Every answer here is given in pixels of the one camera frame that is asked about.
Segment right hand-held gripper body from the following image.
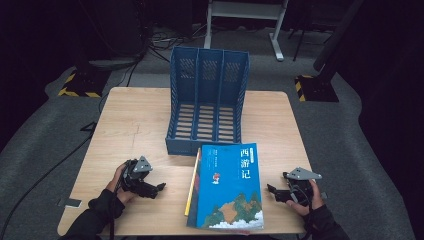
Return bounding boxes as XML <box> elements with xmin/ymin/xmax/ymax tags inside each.
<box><xmin>283</xmin><ymin>166</ymin><xmax>323</xmax><ymax>206</ymax></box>

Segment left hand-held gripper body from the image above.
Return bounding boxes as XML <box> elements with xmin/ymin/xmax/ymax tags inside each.
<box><xmin>121</xmin><ymin>155</ymin><xmax>154</xmax><ymax>196</ymax></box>

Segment blue book with mountain cover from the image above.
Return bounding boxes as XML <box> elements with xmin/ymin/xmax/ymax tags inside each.
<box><xmin>186</xmin><ymin>143</ymin><xmax>265</xmax><ymax>231</ymax></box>

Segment blue plastic file rack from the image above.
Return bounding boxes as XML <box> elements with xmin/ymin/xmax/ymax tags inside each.
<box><xmin>165</xmin><ymin>45</ymin><xmax>251</xmax><ymax>157</ymax></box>

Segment person's right hand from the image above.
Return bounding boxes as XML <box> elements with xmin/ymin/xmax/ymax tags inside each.
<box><xmin>286</xmin><ymin>179</ymin><xmax>324</xmax><ymax>217</ymax></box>

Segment person's left hand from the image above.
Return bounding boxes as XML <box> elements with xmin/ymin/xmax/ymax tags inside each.
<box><xmin>106</xmin><ymin>163</ymin><xmax>138</xmax><ymax>206</ymax></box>

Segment black and yellow striped base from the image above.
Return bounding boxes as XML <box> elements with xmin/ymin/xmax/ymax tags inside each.
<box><xmin>294</xmin><ymin>74</ymin><xmax>340</xmax><ymax>103</ymax></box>
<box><xmin>57</xmin><ymin>68</ymin><xmax>111</xmax><ymax>99</ymax></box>

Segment dark equipment stand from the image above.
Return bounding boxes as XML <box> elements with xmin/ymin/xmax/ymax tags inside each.
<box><xmin>74</xmin><ymin>0</ymin><xmax>154</xmax><ymax>73</ymax></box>

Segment thin black tripod legs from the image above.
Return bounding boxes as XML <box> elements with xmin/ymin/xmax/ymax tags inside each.
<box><xmin>288</xmin><ymin>28</ymin><xmax>334</xmax><ymax>63</ymax></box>

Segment black stand pole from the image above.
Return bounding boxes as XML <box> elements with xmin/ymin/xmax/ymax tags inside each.
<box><xmin>313</xmin><ymin>0</ymin><xmax>366</xmax><ymax>83</ymax></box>

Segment right hand-held gripper cable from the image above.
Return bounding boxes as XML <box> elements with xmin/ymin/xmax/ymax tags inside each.
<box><xmin>289</xmin><ymin>184</ymin><xmax>316</xmax><ymax>234</ymax></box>

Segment hand-held gripper cable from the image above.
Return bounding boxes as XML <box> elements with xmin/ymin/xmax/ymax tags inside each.
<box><xmin>289</xmin><ymin>184</ymin><xmax>316</xmax><ymax>234</ymax></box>
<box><xmin>108</xmin><ymin>161</ymin><xmax>131</xmax><ymax>240</ymax></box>

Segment left hand-held gripper cable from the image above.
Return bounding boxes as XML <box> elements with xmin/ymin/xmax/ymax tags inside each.
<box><xmin>108</xmin><ymin>161</ymin><xmax>131</xmax><ymax>240</ymax></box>

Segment black floor cable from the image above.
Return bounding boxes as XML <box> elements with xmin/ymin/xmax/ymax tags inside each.
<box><xmin>0</xmin><ymin>121</ymin><xmax>98</xmax><ymax>239</ymax></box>

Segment tangle of floor cables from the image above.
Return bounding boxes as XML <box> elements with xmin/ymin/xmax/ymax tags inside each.
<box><xmin>146</xmin><ymin>23</ymin><xmax>214</xmax><ymax>64</ymax></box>

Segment white desk frame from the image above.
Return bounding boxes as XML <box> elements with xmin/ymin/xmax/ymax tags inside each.
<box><xmin>203</xmin><ymin>0</ymin><xmax>290</xmax><ymax>63</ymax></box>

